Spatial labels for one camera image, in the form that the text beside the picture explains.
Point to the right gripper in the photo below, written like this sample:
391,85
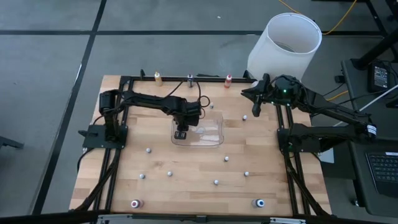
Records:
268,95

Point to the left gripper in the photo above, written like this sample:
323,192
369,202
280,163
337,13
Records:
188,113

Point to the red food colouring bottle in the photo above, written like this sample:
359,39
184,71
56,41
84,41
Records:
228,82

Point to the dark food colouring bottle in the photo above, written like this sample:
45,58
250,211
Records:
190,81

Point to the small purple dropper bottle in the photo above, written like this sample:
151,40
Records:
215,182

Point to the yellow food colouring bottle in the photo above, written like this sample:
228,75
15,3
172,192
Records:
158,81

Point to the pink food colouring bottle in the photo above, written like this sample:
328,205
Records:
135,204

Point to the blue food colouring bottle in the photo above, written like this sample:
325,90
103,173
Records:
260,203

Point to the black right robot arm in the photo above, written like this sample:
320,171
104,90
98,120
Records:
329,109

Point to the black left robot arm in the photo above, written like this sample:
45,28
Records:
146,100

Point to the clear plastic bin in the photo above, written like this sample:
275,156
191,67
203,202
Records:
211,137

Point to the white shade table lamp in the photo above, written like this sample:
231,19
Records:
280,62

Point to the small black floor plug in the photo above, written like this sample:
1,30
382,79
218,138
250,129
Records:
338,79

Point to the white paper sheet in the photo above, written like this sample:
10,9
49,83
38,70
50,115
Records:
326,156

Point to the dark grey side desk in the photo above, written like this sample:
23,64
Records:
354,81

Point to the thin white rod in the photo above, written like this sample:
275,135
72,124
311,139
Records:
379,97

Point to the black metal stand leg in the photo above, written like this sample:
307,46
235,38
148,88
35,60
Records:
377,49

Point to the laptop keyboard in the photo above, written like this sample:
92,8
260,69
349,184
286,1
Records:
384,171

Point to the black chair base leg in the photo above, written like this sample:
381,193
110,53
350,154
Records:
9,142

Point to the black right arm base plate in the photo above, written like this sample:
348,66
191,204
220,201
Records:
283,147

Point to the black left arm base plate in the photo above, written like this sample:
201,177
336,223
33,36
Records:
93,141

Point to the black front frame bar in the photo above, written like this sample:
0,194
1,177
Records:
37,217

